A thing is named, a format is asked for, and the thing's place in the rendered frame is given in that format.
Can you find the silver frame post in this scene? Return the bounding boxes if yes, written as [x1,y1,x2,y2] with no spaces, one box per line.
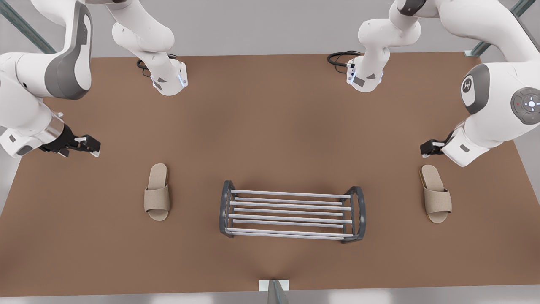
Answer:
[259,279,290,304]
[0,0,57,54]
[464,0,537,58]

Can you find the grey metal shoe rack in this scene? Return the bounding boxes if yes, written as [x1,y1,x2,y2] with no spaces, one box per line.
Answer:
[219,180,367,244]

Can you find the black cable loop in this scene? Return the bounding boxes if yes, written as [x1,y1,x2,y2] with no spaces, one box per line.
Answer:
[327,51,363,75]
[136,54,178,77]

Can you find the beige slipper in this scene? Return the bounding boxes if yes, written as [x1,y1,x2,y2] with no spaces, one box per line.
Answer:
[144,163,170,222]
[419,165,453,224]

